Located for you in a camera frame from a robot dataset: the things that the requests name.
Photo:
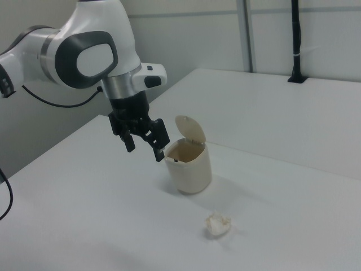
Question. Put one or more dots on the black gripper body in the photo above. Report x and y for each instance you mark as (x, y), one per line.
(129, 113)

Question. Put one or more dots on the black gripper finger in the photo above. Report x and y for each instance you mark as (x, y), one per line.
(158, 135)
(128, 141)

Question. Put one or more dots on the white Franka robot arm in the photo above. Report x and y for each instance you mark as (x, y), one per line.
(93, 60)

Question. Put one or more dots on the small cream lidded bin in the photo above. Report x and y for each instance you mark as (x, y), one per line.
(189, 175)

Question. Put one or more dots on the crumpled white paper trash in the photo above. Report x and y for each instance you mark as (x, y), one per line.
(218, 224)

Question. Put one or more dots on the black pole with base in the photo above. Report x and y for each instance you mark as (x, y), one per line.
(296, 65)

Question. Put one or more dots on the white zip tie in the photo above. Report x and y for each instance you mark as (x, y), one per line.
(296, 54)

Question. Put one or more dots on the grey metal partition post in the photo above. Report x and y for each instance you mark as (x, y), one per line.
(247, 34)

